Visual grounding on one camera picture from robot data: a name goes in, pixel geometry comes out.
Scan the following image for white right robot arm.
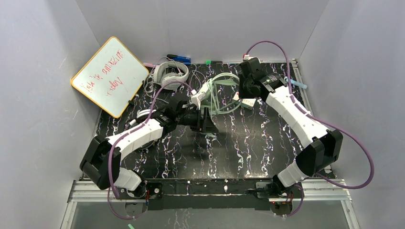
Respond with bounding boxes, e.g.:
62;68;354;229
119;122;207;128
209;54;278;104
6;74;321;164
239;57;343;198

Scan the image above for green black marker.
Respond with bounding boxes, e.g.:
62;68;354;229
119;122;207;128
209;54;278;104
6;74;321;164
205;60;223;64

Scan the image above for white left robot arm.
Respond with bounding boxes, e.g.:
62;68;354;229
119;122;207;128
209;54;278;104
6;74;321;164
79;102;218;191

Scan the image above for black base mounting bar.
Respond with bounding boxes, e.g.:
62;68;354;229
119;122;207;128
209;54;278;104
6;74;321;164
146;178;280;210

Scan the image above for blue marker pen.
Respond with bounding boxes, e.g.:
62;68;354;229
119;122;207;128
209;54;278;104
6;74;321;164
166;54;192;65

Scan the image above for white grey headphone cable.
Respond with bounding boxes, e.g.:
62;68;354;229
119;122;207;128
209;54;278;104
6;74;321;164
143;56;208;105

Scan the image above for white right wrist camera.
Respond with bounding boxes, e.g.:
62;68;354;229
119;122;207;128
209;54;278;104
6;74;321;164
243;54;260;63

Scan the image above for yellow framed whiteboard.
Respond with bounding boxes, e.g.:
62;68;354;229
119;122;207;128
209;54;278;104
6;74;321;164
71;36;149;118

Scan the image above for light blue pen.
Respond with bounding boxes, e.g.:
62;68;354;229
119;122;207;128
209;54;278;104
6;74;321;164
290;79;308;89

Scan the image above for grey white headphones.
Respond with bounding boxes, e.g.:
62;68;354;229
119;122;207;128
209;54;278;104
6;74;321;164
152;61;190;90

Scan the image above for small white red box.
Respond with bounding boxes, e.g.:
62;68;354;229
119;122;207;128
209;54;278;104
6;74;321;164
233;94;257;110

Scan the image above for mint green headphones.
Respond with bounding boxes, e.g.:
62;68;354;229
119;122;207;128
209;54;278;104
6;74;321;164
202;73;241;116

